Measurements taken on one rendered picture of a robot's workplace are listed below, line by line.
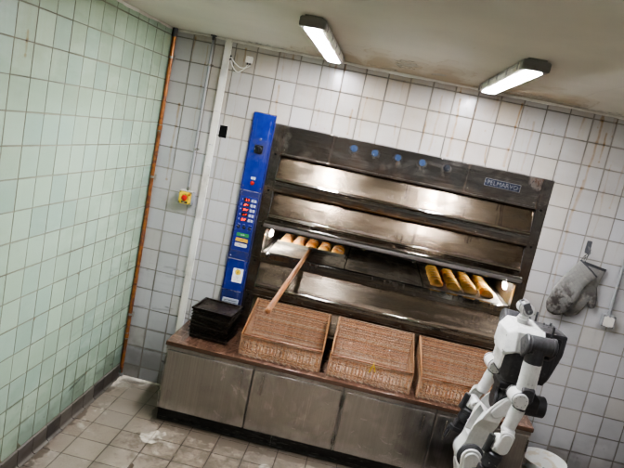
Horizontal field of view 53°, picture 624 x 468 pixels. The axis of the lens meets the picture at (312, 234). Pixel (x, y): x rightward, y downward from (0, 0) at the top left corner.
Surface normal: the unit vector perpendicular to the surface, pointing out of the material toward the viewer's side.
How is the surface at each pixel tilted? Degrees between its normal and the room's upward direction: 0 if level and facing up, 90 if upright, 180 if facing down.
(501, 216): 70
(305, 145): 90
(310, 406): 90
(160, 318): 90
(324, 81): 90
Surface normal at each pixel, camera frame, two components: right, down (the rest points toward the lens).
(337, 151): -0.11, 0.15
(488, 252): -0.04, -0.19
